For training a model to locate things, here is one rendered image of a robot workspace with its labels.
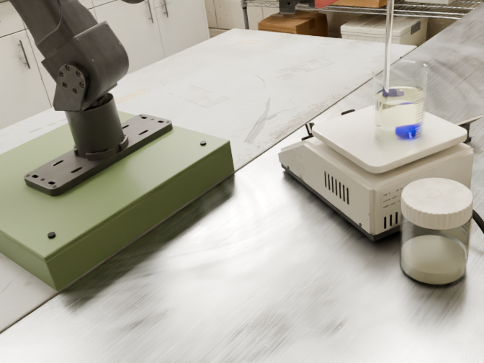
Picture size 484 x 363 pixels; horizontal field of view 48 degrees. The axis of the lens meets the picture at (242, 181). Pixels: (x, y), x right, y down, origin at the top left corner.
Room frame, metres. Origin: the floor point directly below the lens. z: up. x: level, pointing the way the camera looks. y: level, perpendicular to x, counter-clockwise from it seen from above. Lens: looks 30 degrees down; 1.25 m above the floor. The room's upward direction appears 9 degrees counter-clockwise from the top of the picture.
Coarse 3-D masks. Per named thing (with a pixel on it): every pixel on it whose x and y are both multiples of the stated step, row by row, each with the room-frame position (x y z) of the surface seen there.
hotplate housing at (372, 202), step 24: (312, 144) 0.53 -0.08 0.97; (288, 168) 0.58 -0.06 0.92; (312, 168) 0.53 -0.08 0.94; (336, 168) 0.48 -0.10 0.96; (360, 168) 0.47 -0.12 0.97; (408, 168) 0.45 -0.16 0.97; (432, 168) 0.45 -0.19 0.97; (456, 168) 0.46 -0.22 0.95; (336, 192) 0.48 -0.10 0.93; (360, 192) 0.44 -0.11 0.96; (384, 192) 0.43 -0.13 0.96; (360, 216) 0.44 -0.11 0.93; (384, 216) 0.43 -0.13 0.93
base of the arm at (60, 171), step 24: (72, 120) 0.62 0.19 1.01; (96, 120) 0.61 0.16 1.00; (144, 120) 0.71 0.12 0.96; (168, 120) 0.69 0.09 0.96; (96, 144) 0.61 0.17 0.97; (120, 144) 0.62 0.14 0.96; (144, 144) 0.65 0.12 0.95; (48, 168) 0.60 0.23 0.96; (72, 168) 0.59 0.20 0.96; (96, 168) 0.59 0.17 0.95; (48, 192) 0.55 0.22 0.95
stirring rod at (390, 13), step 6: (390, 0) 0.49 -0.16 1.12; (390, 6) 0.49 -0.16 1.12; (390, 12) 0.49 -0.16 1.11; (390, 18) 0.49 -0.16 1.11; (390, 24) 0.49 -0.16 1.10; (390, 30) 0.49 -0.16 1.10; (390, 36) 0.49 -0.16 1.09; (390, 42) 0.49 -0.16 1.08; (390, 48) 0.49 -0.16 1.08; (390, 54) 0.49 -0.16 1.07; (384, 60) 0.49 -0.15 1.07; (384, 66) 0.49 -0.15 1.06; (384, 72) 0.49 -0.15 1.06; (384, 78) 0.49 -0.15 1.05
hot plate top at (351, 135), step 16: (352, 112) 0.56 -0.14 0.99; (368, 112) 0.55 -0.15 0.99; (320, 128) 0.53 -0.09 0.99; (336, 128) 0.53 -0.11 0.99; (352, 128) 0.52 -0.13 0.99; (368, 128) 0.51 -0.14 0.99; (432, 128) 0.49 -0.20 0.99; (448, 128) 0.49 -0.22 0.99; (336, 144) 0.49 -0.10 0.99; (352, 144) 0.48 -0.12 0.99; (368, 144) 0.48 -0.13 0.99; (384, 144) 0.47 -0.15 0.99; (416, 144) 0.46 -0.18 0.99; (432, 144) 0.46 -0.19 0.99; (448, 144) 0.46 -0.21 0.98; (352, 160) 0.46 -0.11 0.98; (368, 160) 0.45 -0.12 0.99; (384, 160) 0.44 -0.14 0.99; (400, 160) 0.44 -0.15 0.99
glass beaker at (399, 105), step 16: (400, 64) 0.51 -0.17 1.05; (416, 64) 0.50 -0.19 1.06; (400, 80) 0.46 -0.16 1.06; (416, 80) 0.46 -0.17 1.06; (384, 96) 0.47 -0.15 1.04; (400, 96) 0.46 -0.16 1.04; (416, 96) 0.47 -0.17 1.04; (384, 112) 0.47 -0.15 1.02; (400, 112) 0.46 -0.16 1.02; (416, 112) 0.47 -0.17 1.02; (384, 128) 0.47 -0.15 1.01; (400, 128) 0.46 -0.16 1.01; (416, 128) 0.47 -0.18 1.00; (400, 144) 0.46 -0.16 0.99
